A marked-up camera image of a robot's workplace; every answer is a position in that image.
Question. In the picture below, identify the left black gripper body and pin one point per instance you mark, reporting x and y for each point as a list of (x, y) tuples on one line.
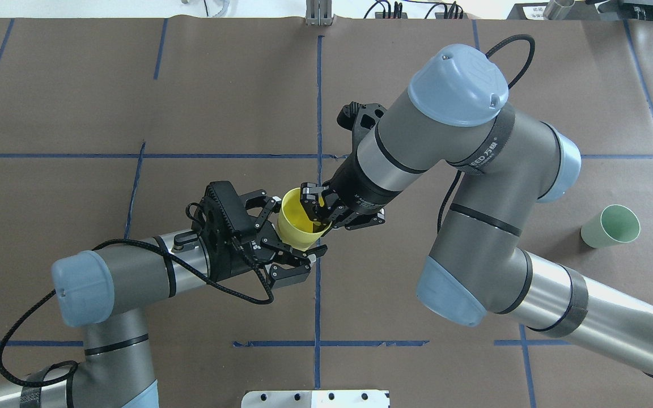
[(225, 262)]

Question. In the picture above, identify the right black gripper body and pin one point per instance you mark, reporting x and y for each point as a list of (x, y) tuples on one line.
[(359, 188)]

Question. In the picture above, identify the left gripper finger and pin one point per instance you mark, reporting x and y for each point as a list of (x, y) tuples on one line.
[(265, 203), (289, 265)]

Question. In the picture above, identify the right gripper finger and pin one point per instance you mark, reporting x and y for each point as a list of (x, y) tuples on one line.
[(310, 198), (334, 217)]

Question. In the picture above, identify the yellow plastic cup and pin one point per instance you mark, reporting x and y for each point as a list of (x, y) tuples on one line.
[(294, 226)]

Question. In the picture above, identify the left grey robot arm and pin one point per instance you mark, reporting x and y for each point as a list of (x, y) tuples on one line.
[(104, 290)]

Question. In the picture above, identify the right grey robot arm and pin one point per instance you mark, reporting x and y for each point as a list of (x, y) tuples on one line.
[(456, 109)]

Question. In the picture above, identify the steel tumbler cup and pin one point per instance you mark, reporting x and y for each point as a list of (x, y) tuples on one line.
[(557, 9)]

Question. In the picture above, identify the green plastic cup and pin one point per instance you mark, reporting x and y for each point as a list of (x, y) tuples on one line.
[(614, 225)]

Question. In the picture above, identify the white mounting column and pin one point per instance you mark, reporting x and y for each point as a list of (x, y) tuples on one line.
[(317, 398)]

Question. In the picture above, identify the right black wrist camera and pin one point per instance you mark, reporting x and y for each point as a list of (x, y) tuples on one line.
[(363, 116)]

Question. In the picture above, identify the aluminium frame post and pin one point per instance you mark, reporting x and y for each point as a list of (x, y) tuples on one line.
[(319, 13)]

